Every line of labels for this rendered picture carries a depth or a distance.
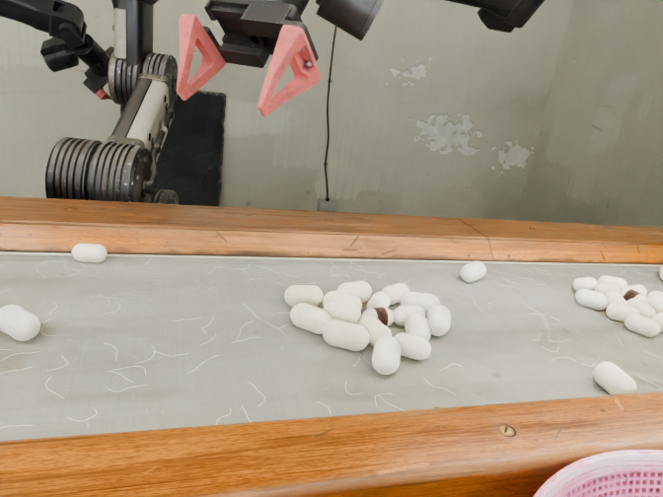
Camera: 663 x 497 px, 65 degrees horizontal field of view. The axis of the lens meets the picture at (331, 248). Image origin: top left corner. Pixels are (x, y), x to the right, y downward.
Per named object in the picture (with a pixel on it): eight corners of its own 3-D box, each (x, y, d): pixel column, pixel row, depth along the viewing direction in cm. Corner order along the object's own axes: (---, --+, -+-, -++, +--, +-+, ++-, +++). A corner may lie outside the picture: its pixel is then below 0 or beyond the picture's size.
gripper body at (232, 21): (228, 56, 57) (257, 6, 59) (308, 69, 53) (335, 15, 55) (199, 9, 51) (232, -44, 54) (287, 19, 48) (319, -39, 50)
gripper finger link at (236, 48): (181, 113, 56) (219, 46, 58) (235, 125, 53) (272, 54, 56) (143, 69, 50) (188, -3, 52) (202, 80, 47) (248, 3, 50)
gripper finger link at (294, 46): (233, 125, 53) (271, 54, 56) (293, 138, 50) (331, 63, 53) (201, 80, 47) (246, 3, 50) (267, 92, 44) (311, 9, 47)
